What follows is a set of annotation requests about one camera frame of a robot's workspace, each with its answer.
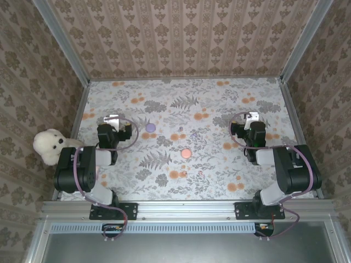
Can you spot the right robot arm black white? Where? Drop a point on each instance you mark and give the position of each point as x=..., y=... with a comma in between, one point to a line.
x=299, y=175

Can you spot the aluminium frame post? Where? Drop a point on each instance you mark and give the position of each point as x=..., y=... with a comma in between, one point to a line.
x=63, y=43
x=304, y=41

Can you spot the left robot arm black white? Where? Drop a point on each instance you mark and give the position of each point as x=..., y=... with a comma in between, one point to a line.
x=71, y=170

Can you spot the aluminium table side rail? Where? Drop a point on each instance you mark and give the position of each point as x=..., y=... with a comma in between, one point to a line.
x=299, y=131
x=79, y=109

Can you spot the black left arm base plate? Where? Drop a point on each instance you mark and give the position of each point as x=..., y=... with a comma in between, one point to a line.
x=129, y=211

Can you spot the grey metal sheet panel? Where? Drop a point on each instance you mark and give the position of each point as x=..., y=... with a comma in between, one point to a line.
x=178, y=249

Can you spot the black connector box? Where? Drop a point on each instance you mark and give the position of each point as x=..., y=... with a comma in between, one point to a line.
x=112, y=228
x=264, y=228

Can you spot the pink earbud charging case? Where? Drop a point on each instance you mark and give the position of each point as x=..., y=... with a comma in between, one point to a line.
x=186, y=153

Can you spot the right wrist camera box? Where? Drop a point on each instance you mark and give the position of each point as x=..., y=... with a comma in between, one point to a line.
x=253, y=116

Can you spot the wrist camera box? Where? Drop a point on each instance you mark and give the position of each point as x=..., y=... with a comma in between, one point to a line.
x=112, y=120
x=253, y=116

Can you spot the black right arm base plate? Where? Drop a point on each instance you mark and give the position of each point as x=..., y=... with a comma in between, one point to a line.
x=244, y=211

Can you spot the purple earbud charging case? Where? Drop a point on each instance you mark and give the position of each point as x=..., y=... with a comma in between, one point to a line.
x=150, y=127

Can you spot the aluminium mounting rail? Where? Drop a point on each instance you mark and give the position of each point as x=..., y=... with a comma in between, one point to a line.
x=186, y=209

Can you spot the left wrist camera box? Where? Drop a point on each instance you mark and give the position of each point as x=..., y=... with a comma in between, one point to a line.
x=112, y=120

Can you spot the white teddy bear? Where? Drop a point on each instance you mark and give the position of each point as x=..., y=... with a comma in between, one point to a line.
x=48, y=145

